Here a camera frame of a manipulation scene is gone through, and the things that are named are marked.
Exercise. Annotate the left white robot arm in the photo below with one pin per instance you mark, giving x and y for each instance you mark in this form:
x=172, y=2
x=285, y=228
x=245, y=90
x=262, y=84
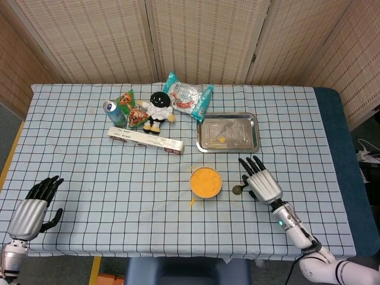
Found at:
x=12, y=258

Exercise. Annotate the dark blue padded seat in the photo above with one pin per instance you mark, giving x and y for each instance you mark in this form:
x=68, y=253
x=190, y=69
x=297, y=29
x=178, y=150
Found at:
x=187, y=271

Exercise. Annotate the dark metal spoon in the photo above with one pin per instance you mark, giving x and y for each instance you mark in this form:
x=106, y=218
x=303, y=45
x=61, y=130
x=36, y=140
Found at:
x=236, y=190

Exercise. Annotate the teal clear food bag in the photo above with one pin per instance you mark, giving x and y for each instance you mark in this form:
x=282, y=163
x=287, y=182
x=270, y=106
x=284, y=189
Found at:
x=187, y=96

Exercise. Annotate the black plush doll white robe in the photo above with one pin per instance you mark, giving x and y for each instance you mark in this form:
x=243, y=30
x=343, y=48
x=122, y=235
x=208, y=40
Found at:
x=157, y=111

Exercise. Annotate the stainless steel tray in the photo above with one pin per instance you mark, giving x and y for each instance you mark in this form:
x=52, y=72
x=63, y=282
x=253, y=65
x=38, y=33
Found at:
x=227, y=133

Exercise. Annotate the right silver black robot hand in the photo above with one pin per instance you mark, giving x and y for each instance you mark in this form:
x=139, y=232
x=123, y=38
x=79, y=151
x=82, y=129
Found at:
x=264, y=185

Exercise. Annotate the white cling film box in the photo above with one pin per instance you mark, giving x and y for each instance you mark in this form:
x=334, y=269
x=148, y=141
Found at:
x=142, y=140

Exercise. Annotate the beige bowl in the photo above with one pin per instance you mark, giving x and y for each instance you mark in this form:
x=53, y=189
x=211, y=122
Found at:
x=207, y=195

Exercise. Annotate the green orange snack bag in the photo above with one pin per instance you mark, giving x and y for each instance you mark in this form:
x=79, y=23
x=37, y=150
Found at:
x=136, y=115

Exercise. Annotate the orange box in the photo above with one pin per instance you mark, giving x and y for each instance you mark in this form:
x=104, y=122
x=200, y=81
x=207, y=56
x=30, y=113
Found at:
x=111, y=279

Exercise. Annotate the woven folding screen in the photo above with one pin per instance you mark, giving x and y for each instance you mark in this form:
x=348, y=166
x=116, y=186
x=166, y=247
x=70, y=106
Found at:
x=202, y=38

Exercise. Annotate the blue drink can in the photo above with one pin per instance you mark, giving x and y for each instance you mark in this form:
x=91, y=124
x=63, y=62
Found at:
x=115, y=114

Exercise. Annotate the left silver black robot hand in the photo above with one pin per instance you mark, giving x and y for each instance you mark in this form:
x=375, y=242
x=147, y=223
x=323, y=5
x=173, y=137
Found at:
x=28, y=212

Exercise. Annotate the blue checked tablecloth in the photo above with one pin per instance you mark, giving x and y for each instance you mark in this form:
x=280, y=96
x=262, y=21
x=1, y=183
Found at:
x=118, y=184

